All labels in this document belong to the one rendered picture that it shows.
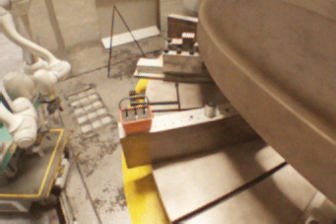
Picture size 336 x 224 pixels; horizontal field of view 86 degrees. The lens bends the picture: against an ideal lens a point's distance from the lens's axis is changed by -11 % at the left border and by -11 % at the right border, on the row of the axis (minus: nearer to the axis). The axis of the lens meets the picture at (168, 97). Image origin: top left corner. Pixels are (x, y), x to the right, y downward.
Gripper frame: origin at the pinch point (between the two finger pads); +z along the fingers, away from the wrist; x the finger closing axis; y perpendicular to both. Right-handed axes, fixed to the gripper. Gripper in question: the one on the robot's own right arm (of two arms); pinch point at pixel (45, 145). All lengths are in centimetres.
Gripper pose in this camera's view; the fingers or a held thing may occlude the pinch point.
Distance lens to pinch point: 149.7
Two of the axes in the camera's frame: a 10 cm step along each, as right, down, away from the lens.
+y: -10.0, 0.5, -0.6
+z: 0.0, 7.7, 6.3
